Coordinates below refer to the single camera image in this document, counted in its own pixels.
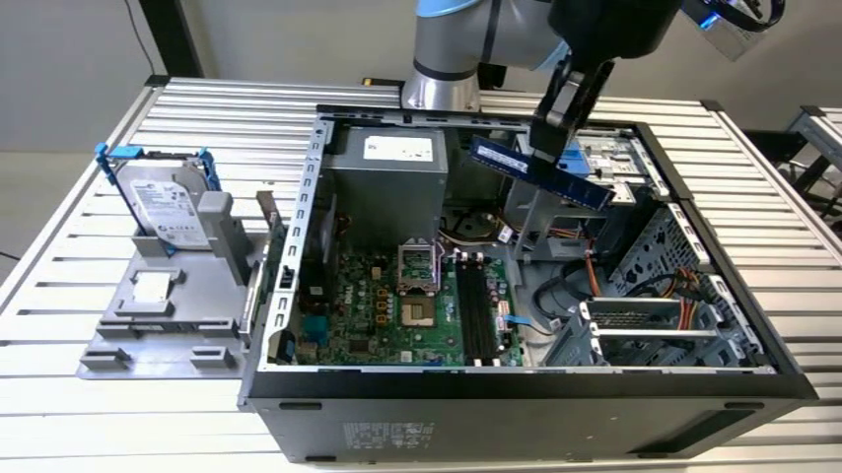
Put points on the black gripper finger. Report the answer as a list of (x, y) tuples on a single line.
[(566, 106)]

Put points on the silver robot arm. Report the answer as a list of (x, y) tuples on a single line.
[(460, 49)]

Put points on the black RAM slot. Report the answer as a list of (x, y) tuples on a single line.
[(465, 310), (485, 310)]

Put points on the blue drive latch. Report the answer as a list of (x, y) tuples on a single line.
[(574, 160)]

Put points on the black round fan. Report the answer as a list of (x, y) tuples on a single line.
[(469, 224)]

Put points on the yellow black plug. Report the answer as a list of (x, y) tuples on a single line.
[(371, 81)]

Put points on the grey power supply unit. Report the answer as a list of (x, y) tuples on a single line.
[(388, 197)]

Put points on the CPU socket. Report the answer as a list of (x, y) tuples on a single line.
[(419, 313)]

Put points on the grey disk bay cage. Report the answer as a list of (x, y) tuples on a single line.
[(658, 335)]

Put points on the graphics card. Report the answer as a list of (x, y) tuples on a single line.
[(271, 217)]

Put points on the green motherboard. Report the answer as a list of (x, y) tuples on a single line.
[(368, 315)]

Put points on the blue expansion slot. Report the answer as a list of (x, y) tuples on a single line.
[(315, 329)]

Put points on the black PC case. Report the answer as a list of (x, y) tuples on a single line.
[(525, 419)]

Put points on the hard disk in blue carrier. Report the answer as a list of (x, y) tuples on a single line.
[(160, 207)]

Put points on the grey parts rack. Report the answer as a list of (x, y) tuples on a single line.
[(197, 295)]

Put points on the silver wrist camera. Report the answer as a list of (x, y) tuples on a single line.
[(723, 34)]

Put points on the metal frame side table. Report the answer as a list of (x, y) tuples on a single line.
[(822, 133)]

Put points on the black upright post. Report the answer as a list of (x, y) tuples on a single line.
[(173, 34)]

